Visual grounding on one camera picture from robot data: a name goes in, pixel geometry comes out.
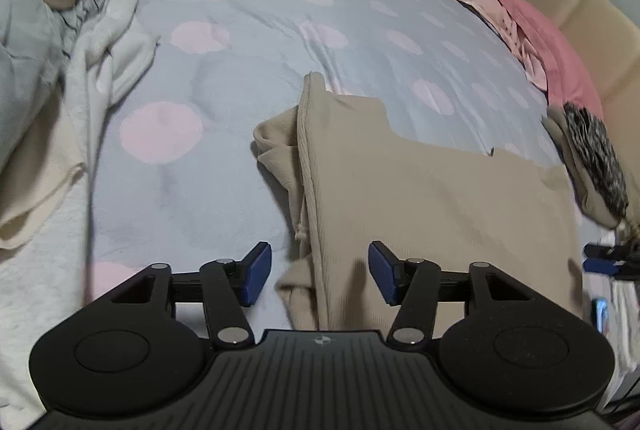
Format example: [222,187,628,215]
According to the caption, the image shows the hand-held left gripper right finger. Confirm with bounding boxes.
[368,240,532,349]

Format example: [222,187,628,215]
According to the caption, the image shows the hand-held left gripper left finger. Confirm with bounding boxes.
[110,241,274,349]

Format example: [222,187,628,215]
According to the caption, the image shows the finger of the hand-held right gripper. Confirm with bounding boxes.
[582,259,640,281]
[584,242,640,261]

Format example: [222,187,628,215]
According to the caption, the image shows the beige knit top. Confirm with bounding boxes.
[252,72,587,332]

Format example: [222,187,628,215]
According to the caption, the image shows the blue lit device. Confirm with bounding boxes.
[592,297,609,332]

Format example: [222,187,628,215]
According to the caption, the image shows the white cloth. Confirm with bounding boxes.
[580,227,640,413]

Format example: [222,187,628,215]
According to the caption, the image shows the olive patterned garment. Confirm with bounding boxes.
[542,102,632,229]

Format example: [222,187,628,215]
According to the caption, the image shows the salmon pink garment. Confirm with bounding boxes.
[492,0,604,122]

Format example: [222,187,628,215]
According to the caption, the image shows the beige padded headboard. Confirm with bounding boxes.
[514,0,640,192]

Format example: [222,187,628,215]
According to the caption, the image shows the light grey marl garment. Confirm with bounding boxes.
[0,75,109,421]

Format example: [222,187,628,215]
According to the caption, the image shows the cream garment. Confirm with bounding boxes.
[0,107,87,252]

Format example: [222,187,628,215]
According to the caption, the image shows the polka dot bed sheet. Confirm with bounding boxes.
[75,0,572,337]

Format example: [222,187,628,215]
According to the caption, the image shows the light pink printed garment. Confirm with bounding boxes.
[447,0,549,92]

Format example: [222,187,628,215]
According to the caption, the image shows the grey blue garment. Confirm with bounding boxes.
[0,0,69,169]

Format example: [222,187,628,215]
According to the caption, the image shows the striped grey garment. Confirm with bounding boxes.
[52,0,110,59]

